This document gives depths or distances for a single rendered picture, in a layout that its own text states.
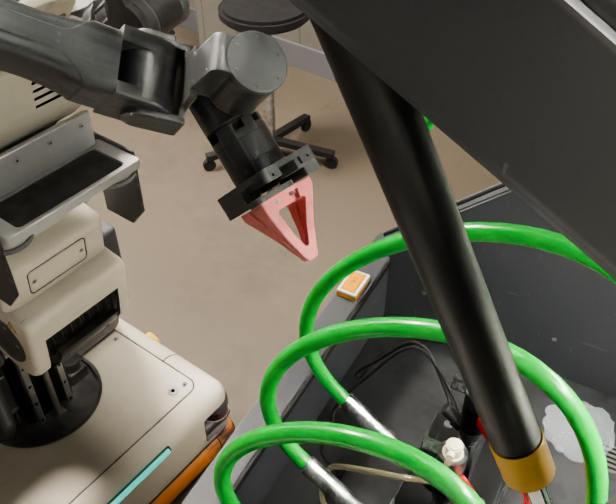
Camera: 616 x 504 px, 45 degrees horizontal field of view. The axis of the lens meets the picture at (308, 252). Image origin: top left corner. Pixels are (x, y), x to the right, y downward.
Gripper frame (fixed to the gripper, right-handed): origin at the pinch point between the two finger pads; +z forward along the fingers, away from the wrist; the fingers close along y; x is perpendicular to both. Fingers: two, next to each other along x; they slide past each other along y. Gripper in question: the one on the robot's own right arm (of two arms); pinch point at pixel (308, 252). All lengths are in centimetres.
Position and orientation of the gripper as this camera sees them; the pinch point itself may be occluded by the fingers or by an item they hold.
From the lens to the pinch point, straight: 73.5
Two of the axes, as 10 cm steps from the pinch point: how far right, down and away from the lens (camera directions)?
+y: 5.0, -2.1, -8.4
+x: 7.0, -4.7, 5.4
